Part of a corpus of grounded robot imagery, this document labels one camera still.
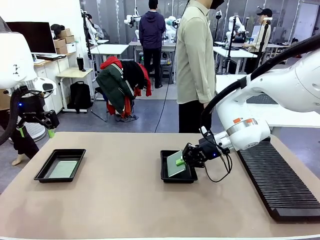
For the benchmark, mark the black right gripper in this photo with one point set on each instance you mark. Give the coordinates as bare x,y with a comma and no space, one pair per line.
210,150

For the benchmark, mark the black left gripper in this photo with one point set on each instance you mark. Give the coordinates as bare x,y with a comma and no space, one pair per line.
30,110

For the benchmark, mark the black plastic ESD tray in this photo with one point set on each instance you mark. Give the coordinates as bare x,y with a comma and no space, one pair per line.
165,172
75,155

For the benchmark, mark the pale green glass plate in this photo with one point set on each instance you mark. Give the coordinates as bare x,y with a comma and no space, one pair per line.
63,169

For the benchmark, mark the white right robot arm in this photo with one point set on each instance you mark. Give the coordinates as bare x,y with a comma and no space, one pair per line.
287,85

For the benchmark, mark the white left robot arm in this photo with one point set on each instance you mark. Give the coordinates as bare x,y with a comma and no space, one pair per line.
15,55

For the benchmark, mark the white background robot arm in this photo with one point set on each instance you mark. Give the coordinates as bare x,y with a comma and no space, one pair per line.
238,23

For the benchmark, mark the person's right hand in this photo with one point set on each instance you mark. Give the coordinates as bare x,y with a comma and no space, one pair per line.
205,105

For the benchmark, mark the white air purifier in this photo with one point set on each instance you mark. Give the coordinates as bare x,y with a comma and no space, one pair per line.
35,132

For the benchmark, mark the black backpack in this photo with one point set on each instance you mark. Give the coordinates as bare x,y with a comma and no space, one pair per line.
80,96

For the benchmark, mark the white desk cabinet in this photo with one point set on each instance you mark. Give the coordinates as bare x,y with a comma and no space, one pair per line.
57,72

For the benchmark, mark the black metal chair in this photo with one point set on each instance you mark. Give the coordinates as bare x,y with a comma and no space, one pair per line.
96,100

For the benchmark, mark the small beige side table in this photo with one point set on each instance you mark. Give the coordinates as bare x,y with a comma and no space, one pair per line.
75,73

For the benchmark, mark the black tumbler with straw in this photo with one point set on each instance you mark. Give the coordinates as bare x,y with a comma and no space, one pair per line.
80,63

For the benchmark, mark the brown cardboard box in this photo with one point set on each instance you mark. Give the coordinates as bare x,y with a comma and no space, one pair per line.
65,33
59,43
61,50
69,39

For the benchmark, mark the red orange garment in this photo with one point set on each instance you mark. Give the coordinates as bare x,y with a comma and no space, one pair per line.
127,106

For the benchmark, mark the white storage box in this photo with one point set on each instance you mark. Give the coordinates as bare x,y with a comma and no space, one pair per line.
71,48

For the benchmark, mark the dark green puffer jacket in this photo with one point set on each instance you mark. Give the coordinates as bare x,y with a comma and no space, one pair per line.
113,87

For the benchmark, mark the black computer monitor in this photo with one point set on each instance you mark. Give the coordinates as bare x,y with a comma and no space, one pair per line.
42,37

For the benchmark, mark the red jacket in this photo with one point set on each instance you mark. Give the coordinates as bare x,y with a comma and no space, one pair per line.
111,61

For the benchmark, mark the black bag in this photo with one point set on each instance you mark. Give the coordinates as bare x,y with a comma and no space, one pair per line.
57,28

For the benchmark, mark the black slotted board rack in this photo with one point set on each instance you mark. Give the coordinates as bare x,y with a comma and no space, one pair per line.
287,185

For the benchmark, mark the person in beige shirt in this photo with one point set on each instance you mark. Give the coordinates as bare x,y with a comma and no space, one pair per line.
195,55

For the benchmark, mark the black jacket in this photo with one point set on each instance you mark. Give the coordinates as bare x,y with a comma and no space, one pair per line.
133,72

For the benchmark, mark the white work table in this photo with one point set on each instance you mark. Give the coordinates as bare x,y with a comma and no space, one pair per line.
110,48
235,53

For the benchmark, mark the grey hanging cloth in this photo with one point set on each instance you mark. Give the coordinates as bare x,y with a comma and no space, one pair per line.
5,23

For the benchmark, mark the seated person in grey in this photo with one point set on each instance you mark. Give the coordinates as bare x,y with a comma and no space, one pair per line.
96,28

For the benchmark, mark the person in navy hoodie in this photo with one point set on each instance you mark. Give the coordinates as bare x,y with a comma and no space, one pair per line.
152,32

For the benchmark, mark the person with black cap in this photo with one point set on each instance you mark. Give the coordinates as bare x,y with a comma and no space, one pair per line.
260,37

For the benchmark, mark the black camera stand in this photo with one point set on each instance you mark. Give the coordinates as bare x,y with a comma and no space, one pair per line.
231,42
262,47
86,35

